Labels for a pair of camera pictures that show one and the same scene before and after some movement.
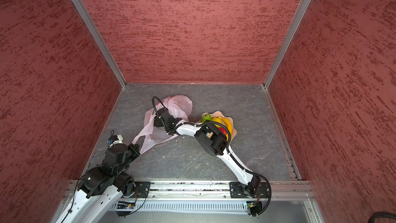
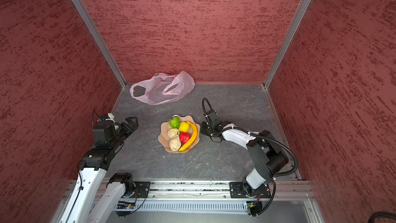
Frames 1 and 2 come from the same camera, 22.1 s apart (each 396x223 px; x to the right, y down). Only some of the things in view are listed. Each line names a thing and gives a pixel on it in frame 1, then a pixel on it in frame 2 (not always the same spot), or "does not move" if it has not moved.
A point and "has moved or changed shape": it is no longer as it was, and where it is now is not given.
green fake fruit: [206, 117] has moved or changed shape
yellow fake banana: [219, 120] has moved or changed shape
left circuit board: [122, 205] does not move
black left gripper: [134, 151] -> [134, 125]
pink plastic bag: [179, 107] -> [161, 87]
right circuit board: [255, 208] does not move
